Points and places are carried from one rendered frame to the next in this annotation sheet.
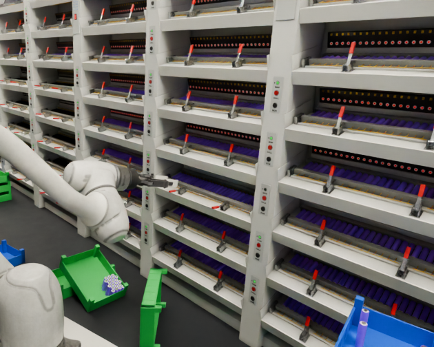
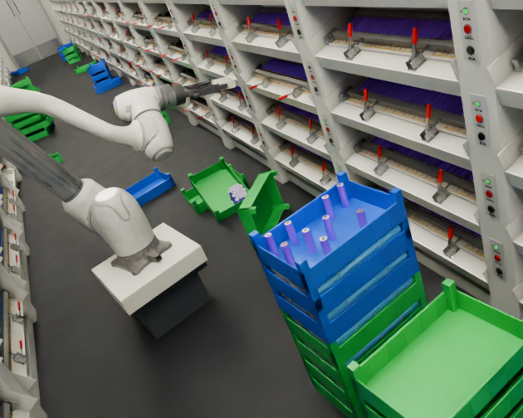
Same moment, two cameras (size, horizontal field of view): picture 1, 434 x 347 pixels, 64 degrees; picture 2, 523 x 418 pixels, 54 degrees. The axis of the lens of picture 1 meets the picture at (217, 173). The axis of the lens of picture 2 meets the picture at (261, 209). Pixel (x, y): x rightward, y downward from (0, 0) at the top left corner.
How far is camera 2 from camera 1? 89 cm
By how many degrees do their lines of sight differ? 35
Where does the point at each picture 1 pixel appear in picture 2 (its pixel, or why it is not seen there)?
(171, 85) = not seen: outside the picture
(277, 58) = not seen: outside the picture
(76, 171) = (118, 104)
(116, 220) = (153, 141)
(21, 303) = (105, 217)
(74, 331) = (170, 235)
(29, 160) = (65, 112)
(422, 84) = not seen: outside the picture
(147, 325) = (250, 226)
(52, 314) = (130, 222)
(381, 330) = (366, 201)
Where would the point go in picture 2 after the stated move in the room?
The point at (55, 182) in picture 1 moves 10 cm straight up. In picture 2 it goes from (90, 123) to (75, 94)
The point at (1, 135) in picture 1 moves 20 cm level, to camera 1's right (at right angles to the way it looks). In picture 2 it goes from (37, 100) to (83, 90)
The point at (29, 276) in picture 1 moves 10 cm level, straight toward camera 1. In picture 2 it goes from (105, 197) to (100, 212)
